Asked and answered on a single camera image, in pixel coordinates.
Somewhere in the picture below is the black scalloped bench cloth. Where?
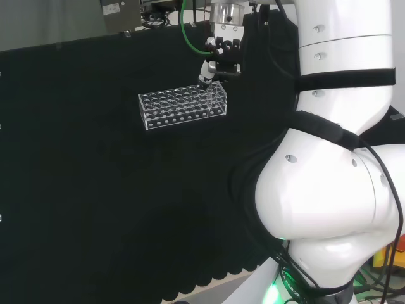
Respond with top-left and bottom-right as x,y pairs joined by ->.
0,12 -> 405,304

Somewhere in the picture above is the long black arm cable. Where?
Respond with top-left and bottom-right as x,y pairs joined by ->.
356,139 -> 401,304

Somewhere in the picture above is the green cable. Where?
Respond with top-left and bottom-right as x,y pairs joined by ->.
179,0 -> 210,58

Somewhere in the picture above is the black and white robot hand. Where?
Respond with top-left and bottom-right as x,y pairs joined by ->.
197,23 -> 245,87

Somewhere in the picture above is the yellow emergency stop button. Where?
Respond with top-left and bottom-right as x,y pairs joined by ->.
372,233 -> 405,270

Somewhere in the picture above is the clear plastic test tube rack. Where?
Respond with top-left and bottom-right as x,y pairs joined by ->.
137,81 -> 228,132

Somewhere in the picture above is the grey metal box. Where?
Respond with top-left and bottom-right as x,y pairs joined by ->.
100,0 -> 142,35

